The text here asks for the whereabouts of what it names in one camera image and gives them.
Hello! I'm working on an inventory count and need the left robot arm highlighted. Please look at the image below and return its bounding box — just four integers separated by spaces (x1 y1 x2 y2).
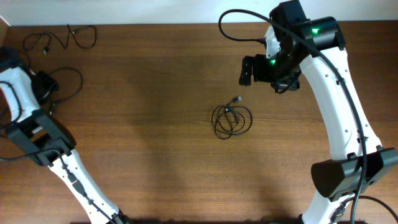
1 47 129 223

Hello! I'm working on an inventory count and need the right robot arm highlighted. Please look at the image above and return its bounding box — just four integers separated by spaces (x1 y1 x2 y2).
239 1 397 223

